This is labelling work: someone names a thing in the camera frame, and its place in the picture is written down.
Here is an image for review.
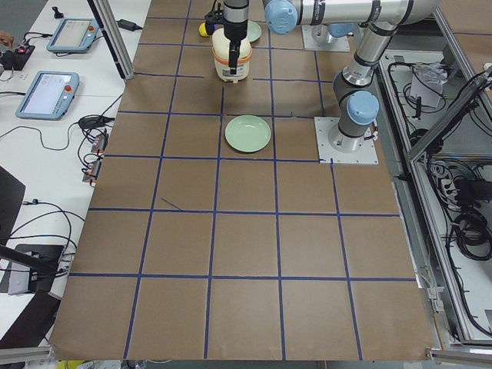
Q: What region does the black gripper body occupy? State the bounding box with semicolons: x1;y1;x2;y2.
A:
224;19;246;45

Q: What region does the white rice cooker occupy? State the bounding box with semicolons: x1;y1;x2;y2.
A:
212;28;252;83

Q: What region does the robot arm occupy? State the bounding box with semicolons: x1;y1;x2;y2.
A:
225;22;397;153
205;1;440;44

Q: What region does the green plate near lemon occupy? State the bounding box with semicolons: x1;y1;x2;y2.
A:
247;21;262;43

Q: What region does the yellow lemon toy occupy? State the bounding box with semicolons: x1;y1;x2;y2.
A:
198;22;209;38

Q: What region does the green plate centre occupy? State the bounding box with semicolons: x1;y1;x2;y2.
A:
224;115;271;153

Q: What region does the black power adapter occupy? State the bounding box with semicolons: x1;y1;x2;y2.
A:
117;19;143;32

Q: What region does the teach pendant upper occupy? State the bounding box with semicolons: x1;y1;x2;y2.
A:
46;18;99;53

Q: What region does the teach pendant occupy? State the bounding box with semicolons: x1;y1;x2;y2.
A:
46;18;99;53
15;71;80;121

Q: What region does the power strip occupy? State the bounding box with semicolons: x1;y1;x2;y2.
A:
81;128;109;187

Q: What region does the teach pendant lower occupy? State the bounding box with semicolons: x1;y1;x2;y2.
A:
15;71;80;121

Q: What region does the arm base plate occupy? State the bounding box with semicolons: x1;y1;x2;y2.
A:
301;23;353;52
314;117;379;165

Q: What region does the aluminium frame post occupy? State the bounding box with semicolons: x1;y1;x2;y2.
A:
87;0;135;81

